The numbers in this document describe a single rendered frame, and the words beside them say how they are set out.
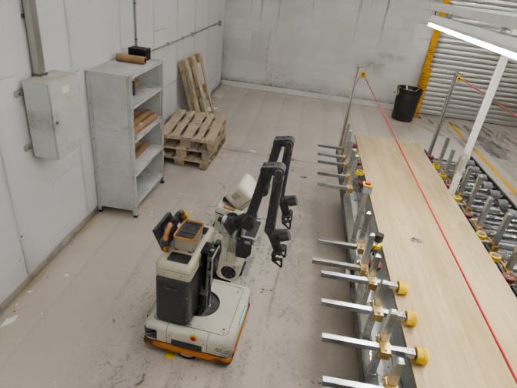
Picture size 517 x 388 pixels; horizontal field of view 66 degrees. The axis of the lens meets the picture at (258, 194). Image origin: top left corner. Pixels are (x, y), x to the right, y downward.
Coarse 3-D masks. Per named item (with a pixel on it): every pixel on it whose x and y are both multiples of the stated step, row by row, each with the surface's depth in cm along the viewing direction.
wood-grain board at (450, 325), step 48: (384, 144) 475; (384, 192) 360; (432, 192) 372; (384, 240) 291; (432, 240) 299; (432, 288) 250; (480, 288) 255; (432, 336) 214; (480, 336) 218; (432, 384) 188; (480, 384) 191
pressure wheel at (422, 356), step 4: (416, 348) 196; (420, 348) 196; (424, 348) 196; (416, 352) 196; (420, 352) 194; (424, 352) 194; (428, 352) 194; (416, 356) 195; (420, 356) 193; (424, 356) 193; (428, 356) 193; (416, 360) 194; (420, 360) 193; (424, 360) 193; (428, 360) 193; (424, 364) 194
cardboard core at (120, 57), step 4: (116, 56) 412; (120, 56) 411; (124, 56) 411; (128, 56) 411; (132, 56) 411; (136, 56) 411; (140, 56) 411; (120, 60) 414; (124, 60) 413; (128, 60) 412; (132, 60) 411; (136, 60) 411; (140, 60) 410; (144, 60) 417; (144, 64) 413
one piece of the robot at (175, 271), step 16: (208, 240) 286; (160, 256) 262; (176, 256) 263; (192, 256) 265; (160, 272) 259; (176, 272) 256; (192, 272) 259; (160, 288) 266; (176, 288) 264; (192, 288) 267; (208, 288) 298; (160, 304) 273; (176, 304) 270; (192, 304) 276; (208, 304) 300; (176, 320) 277
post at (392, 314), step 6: (390, 312) 191; (396, 312) 190; (390, 318) 191; (396, 318) 191; (384, 324) 197; (390, 324) 193; (384, 330) 195; (390, 330) 195; (384, 336) 197; (372, 354) 208; (372, 360) 207; (378, 360) 205; (372, 366) 208; (372, 372) 210
